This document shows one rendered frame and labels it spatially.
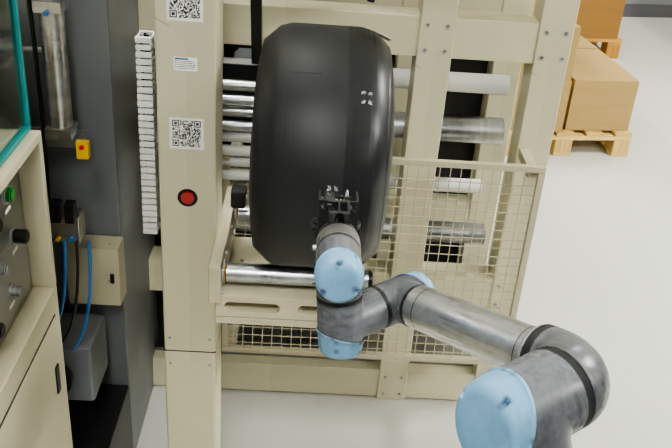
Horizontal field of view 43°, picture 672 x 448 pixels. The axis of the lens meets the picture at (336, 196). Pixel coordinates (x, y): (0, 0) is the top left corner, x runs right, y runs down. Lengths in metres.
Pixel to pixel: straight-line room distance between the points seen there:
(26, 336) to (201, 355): 0.54
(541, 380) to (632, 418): 2.13
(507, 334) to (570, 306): 2.45
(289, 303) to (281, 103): 0.50
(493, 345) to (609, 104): 3.90
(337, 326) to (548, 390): 0.41
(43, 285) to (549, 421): 1.23
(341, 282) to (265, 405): 1.70
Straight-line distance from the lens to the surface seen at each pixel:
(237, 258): 2.22
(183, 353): 2.21
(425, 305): 1.38
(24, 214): 1.89
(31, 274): 1.97
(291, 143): 1.70
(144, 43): 1.89
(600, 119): 5.11
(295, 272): 1.96
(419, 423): 2.97
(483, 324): 1.29
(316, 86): 1.73
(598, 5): 6.85
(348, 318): 1.36
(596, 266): 4.03
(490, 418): 1.08
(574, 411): 1.12
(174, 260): 2.06
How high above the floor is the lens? 1.99
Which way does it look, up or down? 28 degrees down
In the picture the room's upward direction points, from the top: 4 degrees clockwise
